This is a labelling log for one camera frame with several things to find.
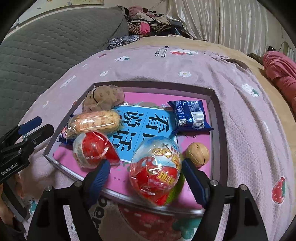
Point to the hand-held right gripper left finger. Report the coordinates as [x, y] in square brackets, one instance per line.
[99, 176]

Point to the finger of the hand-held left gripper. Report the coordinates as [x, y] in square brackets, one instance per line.
[44, 131]
[30, 124]

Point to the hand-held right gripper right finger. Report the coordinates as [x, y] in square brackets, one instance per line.
[194, 183]

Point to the small dark blue snack packet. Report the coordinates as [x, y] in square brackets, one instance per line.
[63, 138]

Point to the red blue toy egg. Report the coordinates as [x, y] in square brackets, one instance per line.
[92, 148]
[155, 171]

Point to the walnut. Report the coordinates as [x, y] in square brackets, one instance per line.
[196, 154]

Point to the shallow grey cardboard box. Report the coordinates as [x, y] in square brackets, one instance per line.
[214, 139]

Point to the yellow snack packet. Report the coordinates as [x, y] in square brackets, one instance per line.
[97, 121]

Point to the brown plush toy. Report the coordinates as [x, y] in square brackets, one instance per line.
[104, 97]

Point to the blue biscuit packet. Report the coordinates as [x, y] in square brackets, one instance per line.
[189, 113]

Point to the lilac strawberry print blanket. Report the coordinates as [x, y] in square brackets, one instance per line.
[242, 139]

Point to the grey quilted headboard cover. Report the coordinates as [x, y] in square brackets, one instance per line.
[46, 58]

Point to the blue patterned cloth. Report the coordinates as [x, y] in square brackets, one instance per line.
[122, 41]

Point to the tan bed sheet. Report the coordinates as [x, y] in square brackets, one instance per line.
[208, 48]

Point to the pink quilt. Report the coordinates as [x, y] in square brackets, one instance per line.
[282, 69]

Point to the pile of clothes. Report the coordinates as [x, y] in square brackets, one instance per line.
[148, 25]

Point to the black bag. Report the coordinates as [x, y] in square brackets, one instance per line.
[271, 48]

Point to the cream pleated curtain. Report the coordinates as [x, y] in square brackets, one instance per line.
[249, 25]
[196, 18]

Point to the floral wall painting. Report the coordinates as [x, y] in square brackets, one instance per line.
[81, 1]

